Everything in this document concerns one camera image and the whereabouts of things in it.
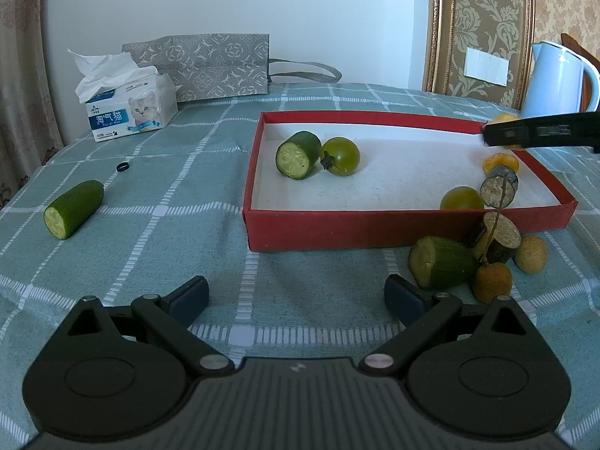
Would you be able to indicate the green tomato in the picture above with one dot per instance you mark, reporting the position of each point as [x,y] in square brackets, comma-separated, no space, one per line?
[342,154]
[461,199]

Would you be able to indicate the brown longan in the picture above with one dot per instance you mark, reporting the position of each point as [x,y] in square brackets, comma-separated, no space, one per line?
[531,255]
[492,283]

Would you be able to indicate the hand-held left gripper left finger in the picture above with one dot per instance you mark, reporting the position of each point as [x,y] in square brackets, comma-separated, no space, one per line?
[187,297]

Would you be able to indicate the yellow orange segment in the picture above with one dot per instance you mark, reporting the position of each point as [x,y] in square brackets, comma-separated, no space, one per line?
[505,117]
[497,163]

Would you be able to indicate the green checked tablecloth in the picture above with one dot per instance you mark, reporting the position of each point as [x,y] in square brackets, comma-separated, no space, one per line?
[187,225]

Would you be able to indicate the cucumber piece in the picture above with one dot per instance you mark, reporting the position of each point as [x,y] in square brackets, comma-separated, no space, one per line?
[75,206]
[300,154]
[445,265]

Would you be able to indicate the gold wall moulding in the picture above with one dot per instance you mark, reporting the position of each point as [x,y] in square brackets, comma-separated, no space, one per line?
[440,33]

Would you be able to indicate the grey patterned gift bag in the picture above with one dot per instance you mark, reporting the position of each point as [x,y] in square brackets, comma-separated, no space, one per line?
[211,65]

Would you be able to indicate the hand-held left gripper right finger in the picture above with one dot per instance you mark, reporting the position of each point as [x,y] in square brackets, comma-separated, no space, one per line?
[403,297]

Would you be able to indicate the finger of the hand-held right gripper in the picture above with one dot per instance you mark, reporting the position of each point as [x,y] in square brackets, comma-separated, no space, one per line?
[515,133]

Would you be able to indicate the white tissue pack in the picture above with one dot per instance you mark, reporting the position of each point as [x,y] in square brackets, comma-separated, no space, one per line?
[131,112]

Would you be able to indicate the white wall switch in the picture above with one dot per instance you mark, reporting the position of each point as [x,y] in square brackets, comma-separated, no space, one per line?
[487,65]

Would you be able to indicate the beige patterned curtain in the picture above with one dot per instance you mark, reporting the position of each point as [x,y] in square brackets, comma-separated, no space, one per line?
[23,79]

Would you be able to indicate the light blue electric kettle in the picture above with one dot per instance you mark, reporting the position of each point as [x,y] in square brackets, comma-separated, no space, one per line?
[558,84]

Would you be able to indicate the red cardboard box tray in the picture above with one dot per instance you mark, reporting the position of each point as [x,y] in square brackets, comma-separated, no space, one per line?
[398,173]

